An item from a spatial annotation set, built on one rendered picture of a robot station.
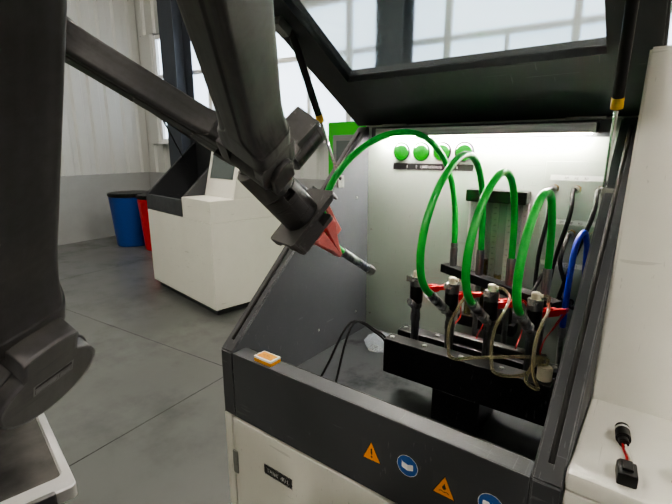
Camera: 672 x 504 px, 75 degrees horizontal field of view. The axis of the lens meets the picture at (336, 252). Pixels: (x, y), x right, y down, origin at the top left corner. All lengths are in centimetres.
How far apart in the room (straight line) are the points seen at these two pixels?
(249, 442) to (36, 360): 78
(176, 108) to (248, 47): 52
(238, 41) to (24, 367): 25
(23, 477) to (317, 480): 54
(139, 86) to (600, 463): 90
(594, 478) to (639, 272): 34
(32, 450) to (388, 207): 99
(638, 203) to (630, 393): 31
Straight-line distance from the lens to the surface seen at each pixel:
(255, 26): 34
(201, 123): 85
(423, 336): 101
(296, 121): 59
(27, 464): 65
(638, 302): 86
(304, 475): 100
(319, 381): 88
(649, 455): 78
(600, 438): 78
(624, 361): 87
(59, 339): 36
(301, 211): 61
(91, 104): 787
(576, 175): 111
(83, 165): 773
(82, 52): 87
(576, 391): 75
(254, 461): 111
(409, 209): 126
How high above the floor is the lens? 139
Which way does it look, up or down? 13 degrees down
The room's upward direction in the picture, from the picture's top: straight up
